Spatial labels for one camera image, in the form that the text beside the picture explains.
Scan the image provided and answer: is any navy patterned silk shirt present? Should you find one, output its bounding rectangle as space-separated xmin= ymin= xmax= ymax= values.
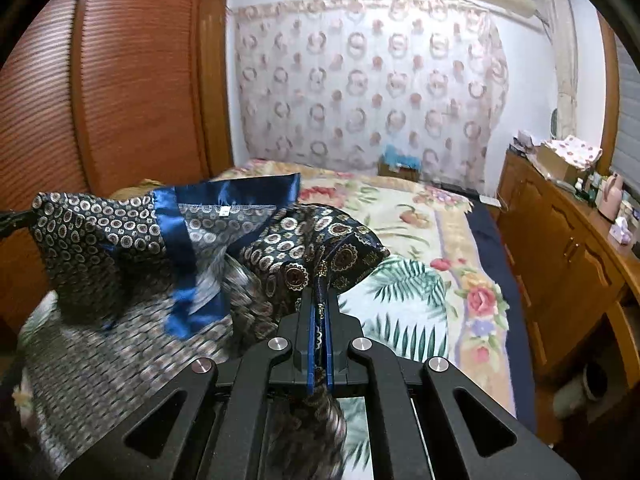
xmin=17 ymin=174 xmax=387 ymax=477

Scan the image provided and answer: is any white waste bin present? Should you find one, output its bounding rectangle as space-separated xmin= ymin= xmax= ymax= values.
xmin=552 ymin=364 xmax=608 ymax=419

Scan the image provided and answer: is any palm leaf bed sheet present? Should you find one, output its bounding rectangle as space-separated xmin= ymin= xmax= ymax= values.
xmin=336 ymin=253 xmax=452 ymax=480

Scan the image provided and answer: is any long wooden sideboard cabinet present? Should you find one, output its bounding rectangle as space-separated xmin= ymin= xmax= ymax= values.
xmin=497 ymin=148 xmax=640 ymax=441

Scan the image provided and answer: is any floral bed blanket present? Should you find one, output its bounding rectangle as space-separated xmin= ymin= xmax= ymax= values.
xmin=221 ymin=160 xmax=516 ymax=413

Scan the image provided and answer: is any folded mustard patterned cloth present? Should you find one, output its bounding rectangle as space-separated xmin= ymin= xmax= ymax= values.
xmin=110 ymin=179 xmax=164 ymax=202

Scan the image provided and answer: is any pink tissue pack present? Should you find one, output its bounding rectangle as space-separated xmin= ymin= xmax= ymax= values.
xmin=608 ymin=216 xmax=631 ymax=246

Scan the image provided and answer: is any pink kettle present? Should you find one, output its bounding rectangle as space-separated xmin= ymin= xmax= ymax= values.
xmin=598 ymin=172 xmax=624 ymax=222

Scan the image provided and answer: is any blue tissue box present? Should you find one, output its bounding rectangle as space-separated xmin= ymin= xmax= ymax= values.
xmin=378 ymin=145 xmax=422 ymax=182

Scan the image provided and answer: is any cardboard box with cloth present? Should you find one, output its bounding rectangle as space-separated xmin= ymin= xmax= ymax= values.
xmin=536 ymin=136 xmax=602 ymax=185

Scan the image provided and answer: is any grey window roller blind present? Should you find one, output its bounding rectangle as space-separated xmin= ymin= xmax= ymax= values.
xmin=612 ymin=36 xmax=640 ymax=195

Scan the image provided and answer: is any brown louvered wardrobe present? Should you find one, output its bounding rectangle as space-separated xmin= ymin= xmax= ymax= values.
xmin=0 ymin=0 xmax=237 ymax=331

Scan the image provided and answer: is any pink ring patterned curtain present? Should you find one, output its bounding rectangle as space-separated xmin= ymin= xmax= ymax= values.
xmin=233 ymin=0 xmax=509 ymax=191

